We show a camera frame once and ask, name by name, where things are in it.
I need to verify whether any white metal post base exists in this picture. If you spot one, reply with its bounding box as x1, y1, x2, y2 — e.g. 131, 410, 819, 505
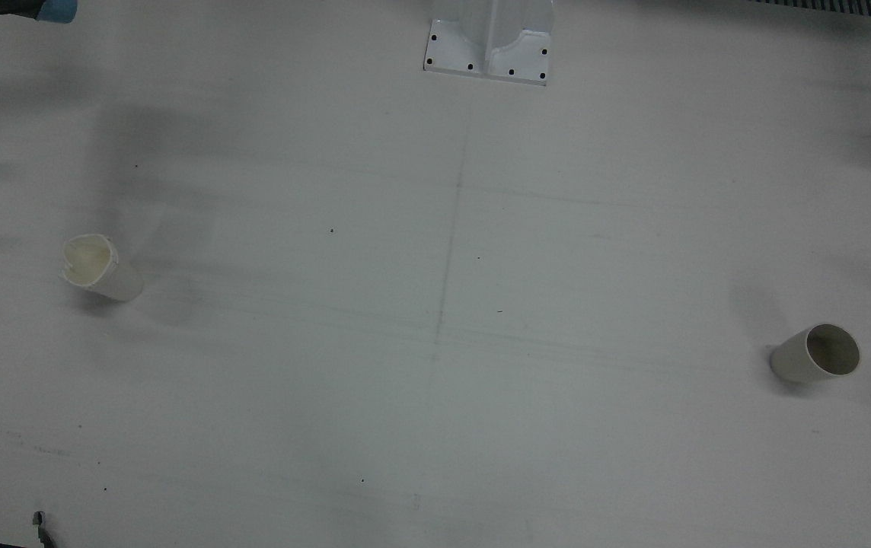
423, 0, 555, 87

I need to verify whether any dark ribbed grille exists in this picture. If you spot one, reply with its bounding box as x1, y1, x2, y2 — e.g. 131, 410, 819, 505
748, 0, 871, 23

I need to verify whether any white paper cup torn rim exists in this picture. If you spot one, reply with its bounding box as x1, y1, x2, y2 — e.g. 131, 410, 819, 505
62, 234, 145, 303

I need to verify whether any beige paper cup smooth rim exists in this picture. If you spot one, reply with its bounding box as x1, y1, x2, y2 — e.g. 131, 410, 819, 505
770, 323, 861, 384

